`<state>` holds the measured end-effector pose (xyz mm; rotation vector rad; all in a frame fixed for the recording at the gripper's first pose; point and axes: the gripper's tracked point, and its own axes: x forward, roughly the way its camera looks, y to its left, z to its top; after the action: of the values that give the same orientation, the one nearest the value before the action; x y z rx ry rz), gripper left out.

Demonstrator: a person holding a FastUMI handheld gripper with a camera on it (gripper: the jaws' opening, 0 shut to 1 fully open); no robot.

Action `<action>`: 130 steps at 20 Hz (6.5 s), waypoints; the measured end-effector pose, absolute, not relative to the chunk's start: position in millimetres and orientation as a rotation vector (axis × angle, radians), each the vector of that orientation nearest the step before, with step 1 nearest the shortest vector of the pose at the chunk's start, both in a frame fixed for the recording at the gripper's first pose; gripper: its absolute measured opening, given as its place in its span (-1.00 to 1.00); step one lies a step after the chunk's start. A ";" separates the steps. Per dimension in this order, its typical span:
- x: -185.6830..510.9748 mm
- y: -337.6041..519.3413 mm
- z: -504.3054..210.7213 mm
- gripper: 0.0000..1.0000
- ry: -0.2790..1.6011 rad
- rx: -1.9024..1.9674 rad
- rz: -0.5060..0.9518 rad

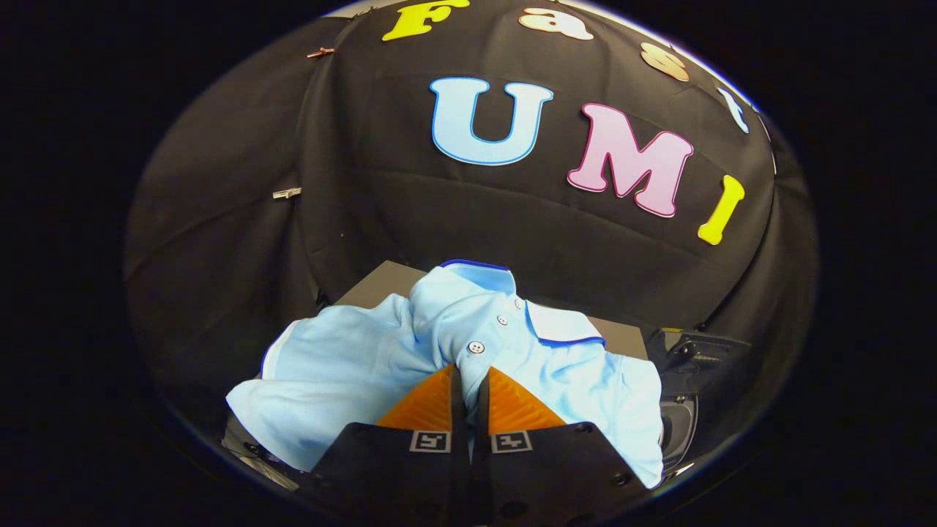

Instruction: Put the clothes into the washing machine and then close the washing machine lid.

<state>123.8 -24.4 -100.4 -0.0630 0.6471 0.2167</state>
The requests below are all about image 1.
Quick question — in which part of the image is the black backdrop cloth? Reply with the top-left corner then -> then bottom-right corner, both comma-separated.
124,0 -> 817,440

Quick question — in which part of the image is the grey box cabinet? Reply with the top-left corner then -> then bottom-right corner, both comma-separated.
222,260 -> 651,490

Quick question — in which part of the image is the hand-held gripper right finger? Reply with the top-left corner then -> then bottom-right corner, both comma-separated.
471,366 -> 651,527

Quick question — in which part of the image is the light blue polo shirt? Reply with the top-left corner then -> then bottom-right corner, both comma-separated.
225,260 -> 665,490

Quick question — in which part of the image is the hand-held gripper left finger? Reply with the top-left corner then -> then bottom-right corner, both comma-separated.
299,363 -> 472,527

